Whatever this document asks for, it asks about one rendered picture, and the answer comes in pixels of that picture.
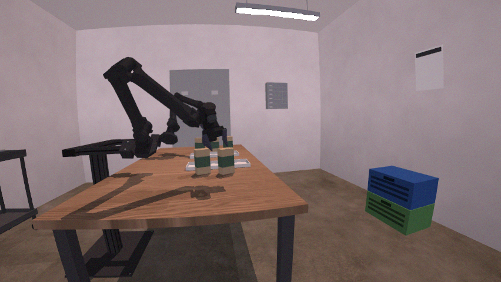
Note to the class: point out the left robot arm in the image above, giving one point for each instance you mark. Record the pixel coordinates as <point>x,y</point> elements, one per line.
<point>173,125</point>

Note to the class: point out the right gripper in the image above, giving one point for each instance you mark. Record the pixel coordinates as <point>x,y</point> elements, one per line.
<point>210,135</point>

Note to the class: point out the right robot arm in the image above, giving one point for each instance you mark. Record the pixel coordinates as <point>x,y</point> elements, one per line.
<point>141,127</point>

